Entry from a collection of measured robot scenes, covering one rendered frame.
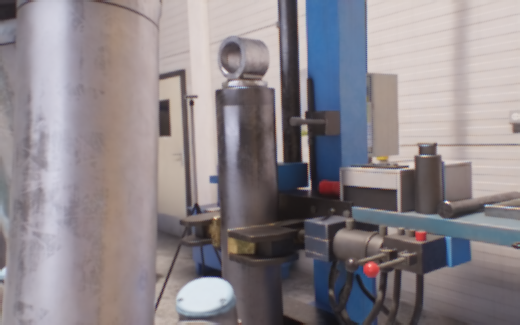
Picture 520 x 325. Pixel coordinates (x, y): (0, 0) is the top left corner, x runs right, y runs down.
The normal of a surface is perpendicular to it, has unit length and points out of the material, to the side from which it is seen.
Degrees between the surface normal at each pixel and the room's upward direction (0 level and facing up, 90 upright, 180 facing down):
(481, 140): 90
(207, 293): 19
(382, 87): 90
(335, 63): 90
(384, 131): 90
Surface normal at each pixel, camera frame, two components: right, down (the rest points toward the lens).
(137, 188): 0.87, -0.07
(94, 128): 0.40, -0.11
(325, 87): -0.77, 0.07
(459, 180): 0.63, 0.02
